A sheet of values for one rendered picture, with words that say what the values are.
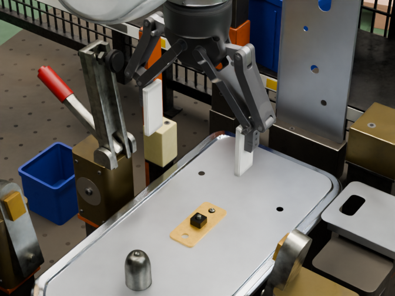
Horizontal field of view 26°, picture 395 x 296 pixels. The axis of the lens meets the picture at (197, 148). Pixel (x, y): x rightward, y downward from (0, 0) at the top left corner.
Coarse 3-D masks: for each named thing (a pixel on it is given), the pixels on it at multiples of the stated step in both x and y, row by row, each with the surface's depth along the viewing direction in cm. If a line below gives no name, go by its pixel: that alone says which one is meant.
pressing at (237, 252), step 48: (144, 192) 117; (192, 192) 118; (240, 192) 118; (288, 192) 118; (336, 192) 118; (96, 240) 110; (144, 240) 110; (240, 240) 110; (48, 288) 104; (96, 288) 104; (192, 288) 104; (240, 288) 104
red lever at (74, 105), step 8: (40, 72) 115; (48, 72) 115; (48, 80) 115; (56, 80) 115; (48, 88) 116; (56, 88) 115; (64, 88) 115; (56, 96) 116; (64, 96) 115; (72, 96) 116; (64, 104) 116; (72, 104) 115; (80, 104) 116; (72, 112) 116; (80, 112) 115; (88, 112) 116; (80, 120) 116; (88, 120) 115; (88, 128) 115; (96, 136) 115; (112, 136) 116; (120, 144) 116; (120, 152) 116
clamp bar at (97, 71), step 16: (96, 48) 108; (96, 64) 107; (112, 64) 105; (96, 80) 108; (112, 80) 110; (96, 96) 109; (112, 96) 112; (96, 112) 111; (112, 112) 113; (96, 128) 113; (112, 128) 114; (112, 144) 113; (128, 144) 116
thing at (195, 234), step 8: (200, 208) 115; (208, 208) 115; (216, 208) 115; (192, 216) 112; (208, 216) 114; (216, 216) 114; (224, 216) 114; (184, 224) 112; (192, 224) 112; (200, 224) 111; (208, 224) 112; (176, 232) 111; (184, 232) 111; (192, 232) 111; (200, 232) 111; (208, 232) 112; (176, 240) 110; (184, 240) 110; (192, 240) 110
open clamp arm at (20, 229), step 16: (0, 192) 102; (16, 192) 103; (0, 208) 102; (16, 208) 103; (16, 224) 105; (16, 240) 105; (32, 240) 107; (16, 256) 106; (32, 256) 107; (16, 272) 108
